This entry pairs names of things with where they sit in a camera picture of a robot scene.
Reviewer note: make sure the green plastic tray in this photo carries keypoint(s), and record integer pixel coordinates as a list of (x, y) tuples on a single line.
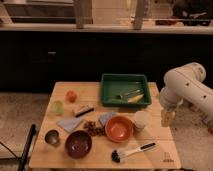
[(115, 84)]

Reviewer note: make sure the clear utensil in tray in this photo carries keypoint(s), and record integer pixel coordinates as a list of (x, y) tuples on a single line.
[(128, 94)]

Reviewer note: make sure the grey blue cloth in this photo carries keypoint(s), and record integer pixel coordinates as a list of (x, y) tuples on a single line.
[(69, 124)]

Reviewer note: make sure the black chair frame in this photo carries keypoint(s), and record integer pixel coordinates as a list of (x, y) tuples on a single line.
[(22, 160)]

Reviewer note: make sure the orange fruit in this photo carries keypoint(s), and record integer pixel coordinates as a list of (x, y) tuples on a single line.
[(71, 96)]

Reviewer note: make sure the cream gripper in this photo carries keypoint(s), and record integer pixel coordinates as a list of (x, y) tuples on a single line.
[(167, 117)]

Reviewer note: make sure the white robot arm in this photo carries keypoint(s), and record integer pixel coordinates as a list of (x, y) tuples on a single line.
[(186, 83)]

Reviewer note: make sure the white paper cup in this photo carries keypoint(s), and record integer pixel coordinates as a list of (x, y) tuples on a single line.
[(141, 119)]

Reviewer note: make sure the small metal cup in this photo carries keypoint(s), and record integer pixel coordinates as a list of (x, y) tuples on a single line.
[(52, 137)]

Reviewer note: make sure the bunch of brown grapes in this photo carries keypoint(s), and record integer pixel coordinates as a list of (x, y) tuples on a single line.
[(93, 130)]

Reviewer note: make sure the green plastic cup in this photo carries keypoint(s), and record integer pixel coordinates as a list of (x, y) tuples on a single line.
[(57, 107)]

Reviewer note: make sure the purple bowl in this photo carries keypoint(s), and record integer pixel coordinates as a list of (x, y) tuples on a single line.
[(78, 144)]

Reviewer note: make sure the yellow corn in tray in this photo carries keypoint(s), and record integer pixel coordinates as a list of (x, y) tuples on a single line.
[(135, 99)]

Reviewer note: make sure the orange bowl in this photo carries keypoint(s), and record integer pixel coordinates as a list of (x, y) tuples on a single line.
[(119, 129)]

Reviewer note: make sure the blue sponge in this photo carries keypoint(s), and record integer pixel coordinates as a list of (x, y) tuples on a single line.
[(105, 117)]

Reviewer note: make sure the whiteboard eraser with black stripe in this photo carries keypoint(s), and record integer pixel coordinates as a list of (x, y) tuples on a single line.
[(83, 110)]

